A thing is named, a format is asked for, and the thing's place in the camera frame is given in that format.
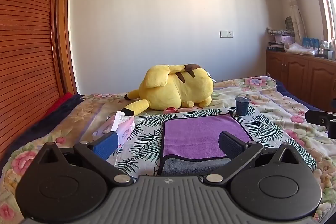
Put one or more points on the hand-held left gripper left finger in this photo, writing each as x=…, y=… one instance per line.
x=106, y=145

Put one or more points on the wooden cabinet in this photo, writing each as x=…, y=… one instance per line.
x=296, y=69

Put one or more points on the purple towel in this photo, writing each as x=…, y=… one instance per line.
x=194, y=134

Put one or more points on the small desk fan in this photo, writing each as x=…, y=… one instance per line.
x=289, y=23

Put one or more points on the leaf print cloth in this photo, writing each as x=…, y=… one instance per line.
x=147, y=140

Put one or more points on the stack of books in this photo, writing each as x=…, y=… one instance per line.
x=275, y=46

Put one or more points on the grey towel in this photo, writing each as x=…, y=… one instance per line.
x=189, y=166

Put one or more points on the white wall socket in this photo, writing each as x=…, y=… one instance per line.
x=226, y=33

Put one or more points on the yellow plush toy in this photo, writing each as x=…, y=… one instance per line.
x=173, y=87

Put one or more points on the red cloth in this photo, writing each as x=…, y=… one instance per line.
x=61, y=103

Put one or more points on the dark blue bed sheet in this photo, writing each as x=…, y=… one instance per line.
x=44, y=124

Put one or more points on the dark blue cup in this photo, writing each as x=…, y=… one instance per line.
x=241, y=106

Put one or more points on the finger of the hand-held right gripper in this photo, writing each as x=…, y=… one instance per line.
x=316, y=116

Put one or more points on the clear plastic bag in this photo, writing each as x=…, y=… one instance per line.
x=299, y=49

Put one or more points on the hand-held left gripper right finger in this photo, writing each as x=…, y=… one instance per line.
x=231, y=144

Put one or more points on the patterned storage box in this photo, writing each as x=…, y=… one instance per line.
x=284, y=40

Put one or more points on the blue box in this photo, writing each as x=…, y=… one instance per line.
x=311, y=42

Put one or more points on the wooden louvred wardrobe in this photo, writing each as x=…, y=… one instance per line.
x=26, y=42

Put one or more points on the pink tissue box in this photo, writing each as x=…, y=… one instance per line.
x=126, y=130

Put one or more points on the floral quilt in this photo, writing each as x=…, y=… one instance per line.
x=275, y=105

